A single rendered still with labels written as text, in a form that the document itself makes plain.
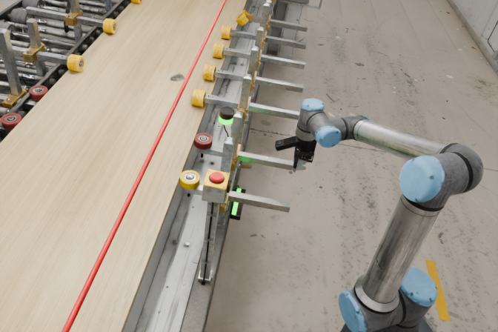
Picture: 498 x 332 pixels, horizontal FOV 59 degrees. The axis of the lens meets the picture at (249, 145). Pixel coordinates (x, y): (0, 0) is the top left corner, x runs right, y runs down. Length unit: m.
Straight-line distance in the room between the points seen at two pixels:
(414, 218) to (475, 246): 2.02
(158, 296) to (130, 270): 0.30
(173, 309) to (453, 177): 1.07
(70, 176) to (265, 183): 1.62
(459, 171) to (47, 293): 1.21
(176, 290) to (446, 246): 1.95
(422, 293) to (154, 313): 0.95
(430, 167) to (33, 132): 1.54
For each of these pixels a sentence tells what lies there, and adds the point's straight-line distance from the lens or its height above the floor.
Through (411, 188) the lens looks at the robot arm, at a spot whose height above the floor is 1.37.
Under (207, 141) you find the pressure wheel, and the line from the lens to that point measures 1.92.
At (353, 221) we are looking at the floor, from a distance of 3.02.
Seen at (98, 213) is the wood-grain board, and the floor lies 0.90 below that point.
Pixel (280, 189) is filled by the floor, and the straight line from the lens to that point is 3.06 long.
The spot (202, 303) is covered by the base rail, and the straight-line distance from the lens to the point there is 1.66.
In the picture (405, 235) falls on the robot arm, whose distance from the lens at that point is 1.34.
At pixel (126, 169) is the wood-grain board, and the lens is 1.80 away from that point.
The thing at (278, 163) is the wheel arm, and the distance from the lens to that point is 1.95.
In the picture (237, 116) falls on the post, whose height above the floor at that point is 1.10.
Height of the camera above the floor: 2.14
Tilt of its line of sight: 39 degrees down
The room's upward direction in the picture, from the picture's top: 10 degrees clockwise
